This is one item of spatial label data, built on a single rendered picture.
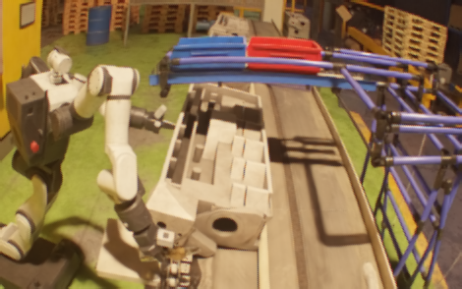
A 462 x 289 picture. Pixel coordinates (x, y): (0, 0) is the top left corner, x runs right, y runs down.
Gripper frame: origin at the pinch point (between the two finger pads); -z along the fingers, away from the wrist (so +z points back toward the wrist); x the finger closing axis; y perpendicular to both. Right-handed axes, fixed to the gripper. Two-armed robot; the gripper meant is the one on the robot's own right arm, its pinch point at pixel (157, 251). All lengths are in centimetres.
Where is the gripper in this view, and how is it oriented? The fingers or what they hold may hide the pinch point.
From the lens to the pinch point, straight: 109.2
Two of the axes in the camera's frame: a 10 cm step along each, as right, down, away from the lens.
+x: 0.2, -4.6, 8.9
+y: -9.4, 2.9, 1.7
